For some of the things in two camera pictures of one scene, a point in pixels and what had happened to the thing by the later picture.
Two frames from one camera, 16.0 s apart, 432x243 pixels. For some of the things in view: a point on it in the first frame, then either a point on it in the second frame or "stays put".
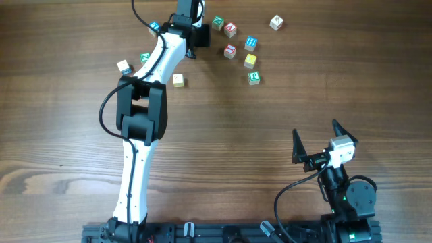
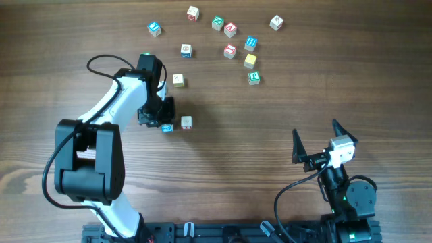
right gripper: (313, 160) stays put
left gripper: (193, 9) → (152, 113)
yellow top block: (250, 61) stays put
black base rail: (234, 232) stays put
